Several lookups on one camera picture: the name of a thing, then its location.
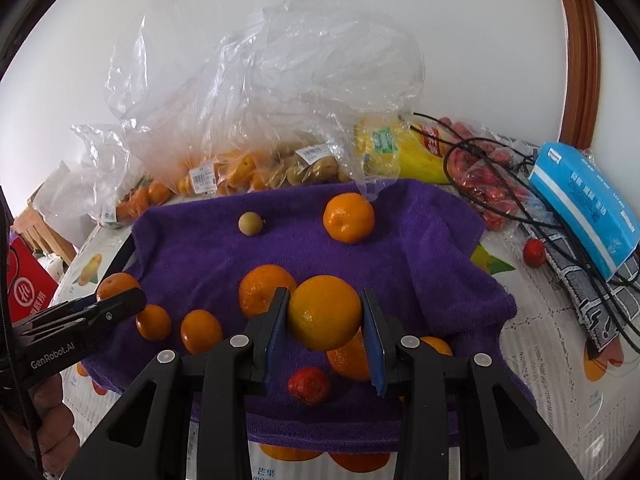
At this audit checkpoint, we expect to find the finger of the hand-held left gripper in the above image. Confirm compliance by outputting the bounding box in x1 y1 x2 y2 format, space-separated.
14 287 148 347
29 293 102 324

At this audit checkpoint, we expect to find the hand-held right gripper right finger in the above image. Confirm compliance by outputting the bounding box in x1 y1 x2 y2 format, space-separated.
361 287 586 480

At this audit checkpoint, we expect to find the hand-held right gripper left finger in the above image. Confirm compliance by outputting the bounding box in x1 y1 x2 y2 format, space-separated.
65 287 292 480

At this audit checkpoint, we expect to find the orange mandarin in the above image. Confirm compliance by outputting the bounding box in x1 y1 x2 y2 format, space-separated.
180 309 224 356
420 336 454 357
238 264 298 318
136 304 172 342
96 272 142 303
322 192 376 245
326 330 372 382

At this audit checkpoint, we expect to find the yellow-orange mandarin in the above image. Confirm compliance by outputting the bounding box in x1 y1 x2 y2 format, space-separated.
287 275 363 352

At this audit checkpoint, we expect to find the small red fruit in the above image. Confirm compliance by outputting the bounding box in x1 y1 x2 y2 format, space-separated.
523 239 547 267
287 366 332 406

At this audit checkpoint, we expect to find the small tan longan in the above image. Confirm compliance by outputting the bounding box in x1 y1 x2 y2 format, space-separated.
238 211 264 236

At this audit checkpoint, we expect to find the person's left hand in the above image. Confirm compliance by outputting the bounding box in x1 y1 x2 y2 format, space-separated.
31 374 82 477

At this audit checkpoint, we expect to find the red paper bag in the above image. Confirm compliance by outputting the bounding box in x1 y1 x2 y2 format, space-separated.
7 235 61 323

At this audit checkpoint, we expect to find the wooden chair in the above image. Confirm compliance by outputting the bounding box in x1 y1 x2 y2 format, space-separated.
12 185 78 266

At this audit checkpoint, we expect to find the purple towel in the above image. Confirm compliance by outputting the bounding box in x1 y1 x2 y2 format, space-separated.
82 178 538 456

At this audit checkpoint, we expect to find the white plastic bag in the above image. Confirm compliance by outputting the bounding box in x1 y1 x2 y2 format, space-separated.
32 160 91 221

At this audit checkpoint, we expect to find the clear bag of mandarins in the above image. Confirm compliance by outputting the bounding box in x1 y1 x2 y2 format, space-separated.
70 122 173 228

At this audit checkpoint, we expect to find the fruit print tablecloth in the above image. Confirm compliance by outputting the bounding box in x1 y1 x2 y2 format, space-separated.
50 200 640 480

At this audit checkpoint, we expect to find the clear bag of red fruit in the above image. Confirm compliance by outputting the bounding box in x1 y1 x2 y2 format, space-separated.
442 117 543 233

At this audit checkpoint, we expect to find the yellow plastic packet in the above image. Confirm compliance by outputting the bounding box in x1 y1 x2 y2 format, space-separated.
352 115 451 184

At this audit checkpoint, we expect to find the grey checked cloth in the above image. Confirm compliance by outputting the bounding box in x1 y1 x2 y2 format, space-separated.
520 220 640 361

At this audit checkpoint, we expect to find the clear bag of small oranges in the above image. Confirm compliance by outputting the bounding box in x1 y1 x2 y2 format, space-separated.
105 0 311 197

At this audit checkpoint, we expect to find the blue tissue box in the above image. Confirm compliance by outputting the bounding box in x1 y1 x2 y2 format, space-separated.
529 141 640 282

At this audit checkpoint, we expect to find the clear bag of longans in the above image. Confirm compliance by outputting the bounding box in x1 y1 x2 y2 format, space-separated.
262 0 426 192

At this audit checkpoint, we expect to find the black cable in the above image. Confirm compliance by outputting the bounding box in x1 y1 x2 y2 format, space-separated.
412 112 640 356

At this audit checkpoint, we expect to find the brown wooden door frame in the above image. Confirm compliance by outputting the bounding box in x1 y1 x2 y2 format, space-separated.
552 0 601 148

